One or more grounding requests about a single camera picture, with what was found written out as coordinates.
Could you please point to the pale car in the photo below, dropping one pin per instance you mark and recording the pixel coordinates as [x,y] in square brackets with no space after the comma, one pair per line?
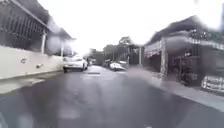
[116,66]

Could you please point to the row of trees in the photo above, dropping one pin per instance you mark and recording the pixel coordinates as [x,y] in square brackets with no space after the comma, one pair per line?
[110,51]

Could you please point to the wet grey asphalt road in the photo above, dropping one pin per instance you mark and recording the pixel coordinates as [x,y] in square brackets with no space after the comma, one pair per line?
[106,100]

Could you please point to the white car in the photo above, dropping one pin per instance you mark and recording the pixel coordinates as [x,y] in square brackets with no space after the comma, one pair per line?
[75,63]

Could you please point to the building with dark canopy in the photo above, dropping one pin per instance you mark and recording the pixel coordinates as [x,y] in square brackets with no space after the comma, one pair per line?
[186,50]

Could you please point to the pale concrete pavement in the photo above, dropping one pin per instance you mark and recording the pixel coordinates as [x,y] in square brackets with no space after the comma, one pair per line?
[186,91]

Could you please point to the building with barred front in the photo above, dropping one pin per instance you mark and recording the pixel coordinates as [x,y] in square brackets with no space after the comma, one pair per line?
[23,26]

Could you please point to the grey concrete pavement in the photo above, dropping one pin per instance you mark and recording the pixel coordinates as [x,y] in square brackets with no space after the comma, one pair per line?
[16,84]

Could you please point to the white wall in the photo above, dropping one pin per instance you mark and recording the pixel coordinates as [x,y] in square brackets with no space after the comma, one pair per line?
[30,63]

